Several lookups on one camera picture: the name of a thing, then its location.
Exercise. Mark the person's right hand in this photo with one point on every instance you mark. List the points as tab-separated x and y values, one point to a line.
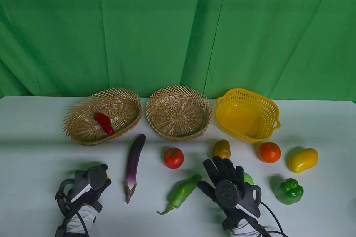
222	170

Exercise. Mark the green bell pepper object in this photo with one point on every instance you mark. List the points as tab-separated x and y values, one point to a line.
288	192

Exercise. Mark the person's left hand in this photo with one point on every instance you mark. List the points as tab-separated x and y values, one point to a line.
80	181

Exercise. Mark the red tomato object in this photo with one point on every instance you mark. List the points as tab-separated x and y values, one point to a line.
173	158

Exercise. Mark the brown pear object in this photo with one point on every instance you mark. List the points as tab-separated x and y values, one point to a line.
221	148

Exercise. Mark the round wicker basket container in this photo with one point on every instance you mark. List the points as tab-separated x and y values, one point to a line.
178	114

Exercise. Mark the long green pepper object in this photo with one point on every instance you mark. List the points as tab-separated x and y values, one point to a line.
182	192

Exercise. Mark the person's left forearm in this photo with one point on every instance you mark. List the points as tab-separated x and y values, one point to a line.
75	221

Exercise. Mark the orange fruit object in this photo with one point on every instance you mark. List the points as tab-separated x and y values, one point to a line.
269	152

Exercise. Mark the black round tracker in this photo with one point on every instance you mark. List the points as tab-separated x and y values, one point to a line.
228	194
97	178

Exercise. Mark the purple eggplant object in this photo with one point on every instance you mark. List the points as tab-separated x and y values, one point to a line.
134	162

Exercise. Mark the green apple object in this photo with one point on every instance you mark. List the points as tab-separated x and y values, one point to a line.
249	179

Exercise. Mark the red chili pepper object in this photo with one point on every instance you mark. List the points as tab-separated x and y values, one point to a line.
104	121

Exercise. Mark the green background cloth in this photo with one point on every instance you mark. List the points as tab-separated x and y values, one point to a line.
155	31

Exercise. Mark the oval wicker basket container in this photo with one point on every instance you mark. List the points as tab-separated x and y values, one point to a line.
83	126

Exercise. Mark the yellow plastic basket container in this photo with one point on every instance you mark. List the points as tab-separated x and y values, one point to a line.
244	117

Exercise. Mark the yellow mango object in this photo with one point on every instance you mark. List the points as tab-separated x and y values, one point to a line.
303	160

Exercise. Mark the person's right forearm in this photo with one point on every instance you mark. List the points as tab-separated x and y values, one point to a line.
243	228

